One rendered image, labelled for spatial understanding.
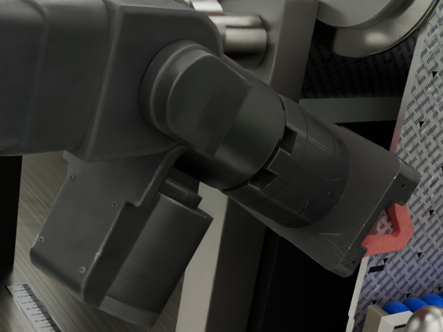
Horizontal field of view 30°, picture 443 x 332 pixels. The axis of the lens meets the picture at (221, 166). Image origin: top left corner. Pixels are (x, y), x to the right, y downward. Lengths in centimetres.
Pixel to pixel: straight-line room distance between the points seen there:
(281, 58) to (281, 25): 2
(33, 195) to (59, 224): 56
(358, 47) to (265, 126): 13
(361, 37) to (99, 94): 24
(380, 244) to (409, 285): 6
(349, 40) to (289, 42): 4
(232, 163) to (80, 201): 7
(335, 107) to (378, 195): 61
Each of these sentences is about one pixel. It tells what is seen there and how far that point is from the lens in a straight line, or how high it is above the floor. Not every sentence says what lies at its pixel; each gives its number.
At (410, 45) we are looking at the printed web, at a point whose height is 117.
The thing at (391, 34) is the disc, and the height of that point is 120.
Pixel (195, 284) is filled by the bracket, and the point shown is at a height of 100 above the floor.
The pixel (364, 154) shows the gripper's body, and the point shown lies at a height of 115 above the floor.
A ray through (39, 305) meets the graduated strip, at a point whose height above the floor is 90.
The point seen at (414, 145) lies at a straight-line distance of 49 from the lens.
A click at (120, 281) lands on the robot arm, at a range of 37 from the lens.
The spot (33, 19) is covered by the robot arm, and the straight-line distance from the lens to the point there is 26.
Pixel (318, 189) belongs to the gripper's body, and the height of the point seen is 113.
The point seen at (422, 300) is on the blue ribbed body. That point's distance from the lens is 54.
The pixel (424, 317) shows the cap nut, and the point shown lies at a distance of 45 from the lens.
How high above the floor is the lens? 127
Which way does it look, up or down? 20 degrees down
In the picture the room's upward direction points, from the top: 10 degrees clockwise
